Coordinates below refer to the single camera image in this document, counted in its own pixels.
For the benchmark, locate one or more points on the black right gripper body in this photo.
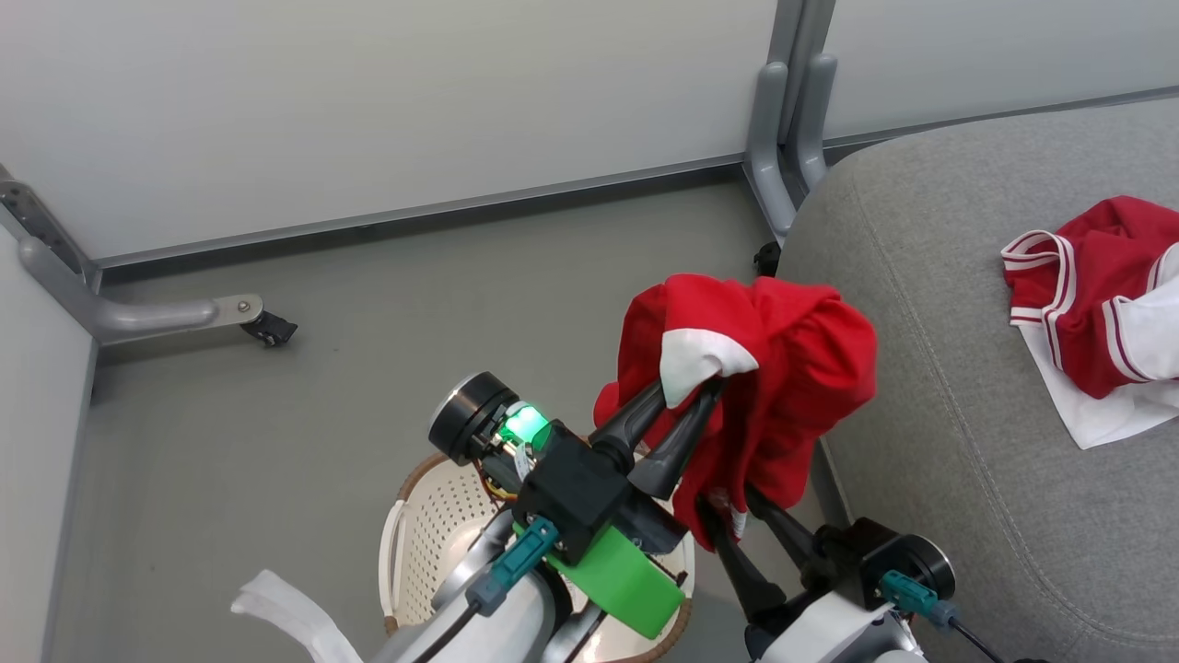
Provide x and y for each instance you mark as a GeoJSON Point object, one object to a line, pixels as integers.
{"type": "Point", "coordinates": [852, 562]}

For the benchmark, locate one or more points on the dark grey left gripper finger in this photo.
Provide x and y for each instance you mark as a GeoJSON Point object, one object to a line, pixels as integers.
{"type": "Point", "coordinates": [677, 451]}
{"type": "Point", "coordinates": [631, 419]}

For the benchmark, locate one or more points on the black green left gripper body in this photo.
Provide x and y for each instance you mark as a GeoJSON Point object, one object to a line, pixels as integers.
{"type": "Point", "coordinates": [576, 502]}

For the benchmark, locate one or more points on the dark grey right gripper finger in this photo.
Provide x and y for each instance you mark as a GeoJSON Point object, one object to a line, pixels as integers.
{"type": "Point", "coordinates": [741, 571]}
{"type": "Point", "coordinates": [792, 539]}

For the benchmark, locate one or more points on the red garment with white patch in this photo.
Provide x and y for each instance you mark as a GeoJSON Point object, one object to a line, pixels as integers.
{"type": "Point", "coordinates": [783, 368]}

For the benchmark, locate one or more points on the red white striped jersey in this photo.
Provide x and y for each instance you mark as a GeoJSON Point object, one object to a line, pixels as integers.
{"type": "Point", "coordinates": [1096, 304]}

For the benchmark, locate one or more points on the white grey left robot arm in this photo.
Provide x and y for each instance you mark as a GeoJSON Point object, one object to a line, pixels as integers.
{"type": "Point", "coordinates": [507, 626]}

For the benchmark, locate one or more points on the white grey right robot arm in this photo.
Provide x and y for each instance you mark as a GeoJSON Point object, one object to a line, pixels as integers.
{"type": "Point", "coordinates": [838, 635]}

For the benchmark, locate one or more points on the grey fabric sofa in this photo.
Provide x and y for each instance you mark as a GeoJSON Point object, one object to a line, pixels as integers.
{"type": "Point", "coordinates": [967, 387]}

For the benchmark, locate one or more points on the cream perforated laundry basket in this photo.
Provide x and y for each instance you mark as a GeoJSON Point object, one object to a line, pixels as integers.
{"type": "Point", "coordinates": [433, 534]}

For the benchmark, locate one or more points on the black caster wheel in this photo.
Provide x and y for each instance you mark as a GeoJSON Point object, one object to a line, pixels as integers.
{"type": "Point", "coordinates": [269, 329]}
{"type": "Point", "coordinates": [766, 259]}

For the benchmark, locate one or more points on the black round right wrist camera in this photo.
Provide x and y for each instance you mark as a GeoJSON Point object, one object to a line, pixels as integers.
{"type": "Point", "coordinates": [930, 564]}

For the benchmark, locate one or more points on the black round wrist camera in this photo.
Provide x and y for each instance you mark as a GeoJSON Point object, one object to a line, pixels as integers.
{"type": "Point", "coordinates": [930, 564]}
{"type": "Point", "coordinates": [468, 416]}

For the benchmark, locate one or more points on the black round left wrist camera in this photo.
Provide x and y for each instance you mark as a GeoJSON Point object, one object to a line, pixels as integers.
{"type": "Point", "coordinates": [468, 416]}

